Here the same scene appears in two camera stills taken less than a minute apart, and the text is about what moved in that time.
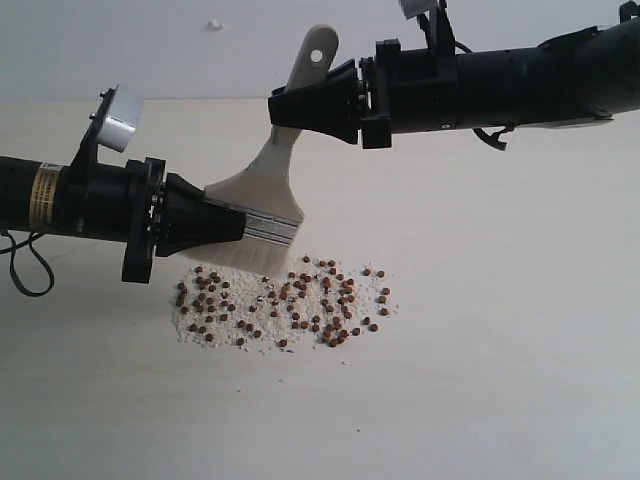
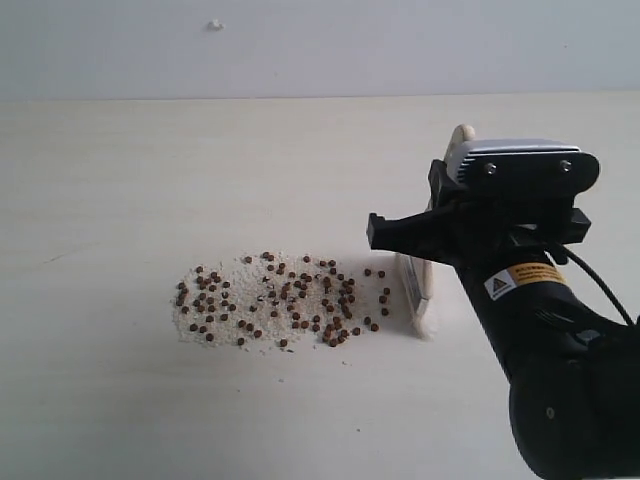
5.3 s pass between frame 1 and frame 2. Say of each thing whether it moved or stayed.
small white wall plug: stayed
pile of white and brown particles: stayed
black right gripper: moved
